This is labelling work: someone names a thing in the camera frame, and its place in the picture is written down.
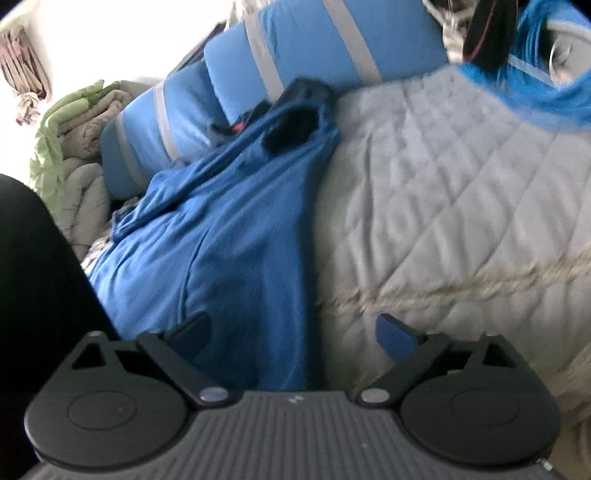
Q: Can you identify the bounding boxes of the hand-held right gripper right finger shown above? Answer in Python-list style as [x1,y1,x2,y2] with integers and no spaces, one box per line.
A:
[352,313,525,407]

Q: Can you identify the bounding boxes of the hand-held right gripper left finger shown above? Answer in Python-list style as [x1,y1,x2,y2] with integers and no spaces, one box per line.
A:
[69,311,229,409]

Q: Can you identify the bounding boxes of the blue fleece jacket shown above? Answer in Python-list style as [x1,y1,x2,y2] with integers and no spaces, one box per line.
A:
[85,78,342,393]

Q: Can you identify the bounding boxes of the hanging clothes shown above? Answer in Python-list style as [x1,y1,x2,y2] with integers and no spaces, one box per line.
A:
[0,28,49,125]

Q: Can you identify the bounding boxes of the white quilted bedspread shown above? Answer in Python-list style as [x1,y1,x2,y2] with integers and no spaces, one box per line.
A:
[78,67,591,480]

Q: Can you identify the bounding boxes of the person's black clothing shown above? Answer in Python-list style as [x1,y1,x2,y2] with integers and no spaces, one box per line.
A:
[0,173,121,480]

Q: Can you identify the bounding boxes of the beige folded comforter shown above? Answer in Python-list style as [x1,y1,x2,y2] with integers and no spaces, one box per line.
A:
[58,90,134,259]

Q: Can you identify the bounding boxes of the blue grey-striped pillow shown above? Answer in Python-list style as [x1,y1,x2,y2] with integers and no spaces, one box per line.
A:
[203,0,448,121]
[99,60,222,201]

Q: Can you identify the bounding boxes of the green blanket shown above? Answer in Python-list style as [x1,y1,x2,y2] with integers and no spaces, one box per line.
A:
[30,80,121,217]

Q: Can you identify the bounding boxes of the black bag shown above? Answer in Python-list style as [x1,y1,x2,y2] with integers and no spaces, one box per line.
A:
[462,0,518,70]

